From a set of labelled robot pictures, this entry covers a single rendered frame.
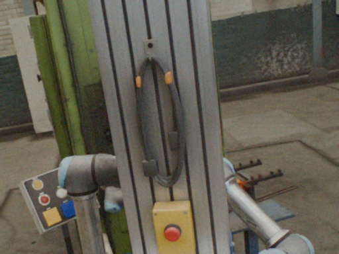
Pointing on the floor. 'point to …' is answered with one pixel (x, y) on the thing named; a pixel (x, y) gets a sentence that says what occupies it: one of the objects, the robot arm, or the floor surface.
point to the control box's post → (67, 238)
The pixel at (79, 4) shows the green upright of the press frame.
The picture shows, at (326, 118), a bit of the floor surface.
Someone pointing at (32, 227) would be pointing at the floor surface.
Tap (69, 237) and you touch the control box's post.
